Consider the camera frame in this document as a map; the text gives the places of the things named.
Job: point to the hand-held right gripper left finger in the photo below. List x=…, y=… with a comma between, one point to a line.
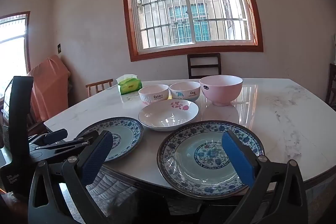
x=96, y=159

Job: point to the pink bowl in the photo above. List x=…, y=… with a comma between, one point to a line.
x=220, y=94

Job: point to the small wooden framed window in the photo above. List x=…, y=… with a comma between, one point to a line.
x=13, y=37

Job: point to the white floral plate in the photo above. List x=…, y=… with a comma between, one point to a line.
x=168, y=116

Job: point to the grey quilted seat cushion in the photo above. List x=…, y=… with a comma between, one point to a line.
x=113, y=187

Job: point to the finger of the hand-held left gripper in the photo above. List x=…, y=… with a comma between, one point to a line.
x=56, y=135
x=65, y=146

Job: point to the light wooden chair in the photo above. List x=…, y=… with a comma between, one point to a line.
x=99, y=83

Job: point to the dark wooden furniture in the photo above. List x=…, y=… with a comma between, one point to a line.
x=332, y=82

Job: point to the large blue patterned plate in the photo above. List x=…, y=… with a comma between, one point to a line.
x=194, y=155

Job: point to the white ribbed bowl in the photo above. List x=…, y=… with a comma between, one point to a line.
x=153, y=95

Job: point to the small blue patterned plate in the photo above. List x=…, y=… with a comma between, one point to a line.
x=126, y=132

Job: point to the chair with orange cover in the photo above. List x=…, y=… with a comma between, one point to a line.
x=50, y=87

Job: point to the green tissue pack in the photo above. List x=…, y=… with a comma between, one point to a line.
x=130, y=86

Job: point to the black wall switch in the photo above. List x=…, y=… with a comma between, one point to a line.
x=59, y=48

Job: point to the large wooden framed window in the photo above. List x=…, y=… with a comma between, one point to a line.
x=191, y=16

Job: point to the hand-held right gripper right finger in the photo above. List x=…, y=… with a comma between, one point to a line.
x=239, y=161

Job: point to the dark wooden chair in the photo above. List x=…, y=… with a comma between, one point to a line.
x=191, y=66

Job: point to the white bowl with blue print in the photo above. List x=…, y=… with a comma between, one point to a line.
x=186, y=92

